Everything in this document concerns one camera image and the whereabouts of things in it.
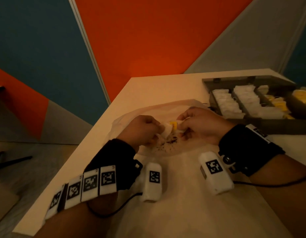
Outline person's left forearm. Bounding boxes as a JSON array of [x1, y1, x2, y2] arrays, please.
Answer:
[[34, 192, 119, 238]]

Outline person's right forearm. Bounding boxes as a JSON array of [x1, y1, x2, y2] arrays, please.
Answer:
[[250, 154, 306, 238]]

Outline person's left hand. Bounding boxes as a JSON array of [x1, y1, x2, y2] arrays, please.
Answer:
[[117, 115, 165, 153]]

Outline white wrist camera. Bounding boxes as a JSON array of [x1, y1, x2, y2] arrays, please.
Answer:
[[198, 151, 235, 195], [140, 162, 163, 202]]

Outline black rod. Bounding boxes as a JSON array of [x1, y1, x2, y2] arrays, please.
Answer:
[[0, 151, 33, 171]]

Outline beige chair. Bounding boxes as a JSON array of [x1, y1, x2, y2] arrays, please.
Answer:
[[0, 178, 21, 226]]

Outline dark compartment organizer box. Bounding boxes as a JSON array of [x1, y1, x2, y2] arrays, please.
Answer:
[[202, 75, 306, 136]]

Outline person's right hand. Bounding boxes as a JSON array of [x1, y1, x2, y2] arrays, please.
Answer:
[[177, 106, 237, 146]]

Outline clear plastic bag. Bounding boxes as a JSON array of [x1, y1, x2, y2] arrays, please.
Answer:
[[108, 99, 218, 158]]

